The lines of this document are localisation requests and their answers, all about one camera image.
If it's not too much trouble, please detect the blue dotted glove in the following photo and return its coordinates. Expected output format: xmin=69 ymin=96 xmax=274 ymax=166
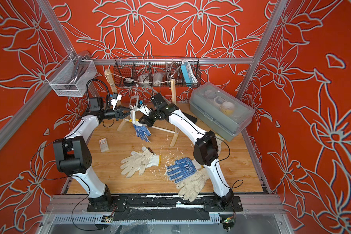
xmin=133 ymin=120 xmax=152 ymax=142
xmin=166 ymin=157 xmax=202 ymax=184

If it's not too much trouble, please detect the grey clip hanger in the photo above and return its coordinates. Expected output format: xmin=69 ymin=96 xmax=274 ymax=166
xmin=128 ymin=95 xmax=164 ymax=125

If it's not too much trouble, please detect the wooden drying rack stand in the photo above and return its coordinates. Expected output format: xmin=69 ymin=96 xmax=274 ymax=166
xmin=105 ymin=69 xmax=182 ymax=148

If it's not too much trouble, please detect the white cotton glove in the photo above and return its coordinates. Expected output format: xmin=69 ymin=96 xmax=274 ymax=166
xmin=120 ymin=146 xmax=161 ymax=178

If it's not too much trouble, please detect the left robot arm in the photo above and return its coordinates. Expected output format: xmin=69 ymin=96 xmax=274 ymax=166
xmin=53 ymin=91 xmax=130 ymax=211

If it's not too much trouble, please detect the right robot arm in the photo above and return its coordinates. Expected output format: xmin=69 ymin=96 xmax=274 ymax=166
xmin=136 ymin=94 xmax=235 ymax=209

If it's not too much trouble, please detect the white dice block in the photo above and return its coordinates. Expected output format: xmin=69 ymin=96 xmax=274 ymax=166
xmin=138 ymin=73 xmax=150 ymax=84

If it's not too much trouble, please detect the black tool case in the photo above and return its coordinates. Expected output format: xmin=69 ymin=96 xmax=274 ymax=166
xmin=186 ymin=115 xmax=198 ymax=124

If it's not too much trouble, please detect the light blue box in basket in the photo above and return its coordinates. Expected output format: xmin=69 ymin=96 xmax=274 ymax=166
xmin=180 ymin=59 xmax=198 ymax=87

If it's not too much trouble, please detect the grey plastic storage box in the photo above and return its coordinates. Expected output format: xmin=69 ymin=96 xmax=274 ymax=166
xmin=189 ymin=82 xmax=255 ymax=141

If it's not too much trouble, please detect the dirty white glove front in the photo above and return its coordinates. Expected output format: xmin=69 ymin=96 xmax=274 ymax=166
xmin=176 ymin=168 xmax=210 ymax=202

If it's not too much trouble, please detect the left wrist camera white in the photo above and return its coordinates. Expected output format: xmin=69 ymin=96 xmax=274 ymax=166
xmin=109 ymin=93 xmax=122 ymax=110

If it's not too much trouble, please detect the black wire basket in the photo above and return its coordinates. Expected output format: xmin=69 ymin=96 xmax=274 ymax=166
xmin=112 ymin=56 xmax=201 ymax=88

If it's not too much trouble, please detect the metal flexible hose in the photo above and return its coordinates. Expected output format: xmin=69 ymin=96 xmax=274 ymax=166
xmin=166 ymin=62 xmax=182 ymax=84

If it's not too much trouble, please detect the clear plastic wall bin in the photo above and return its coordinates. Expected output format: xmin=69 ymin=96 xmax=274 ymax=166
xmin=46 ymin=60 xmax=97 ymax=97

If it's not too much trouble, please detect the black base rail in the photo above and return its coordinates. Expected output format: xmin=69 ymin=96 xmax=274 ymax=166
xmin=87 ymin=193 xmax=243 ymax=222

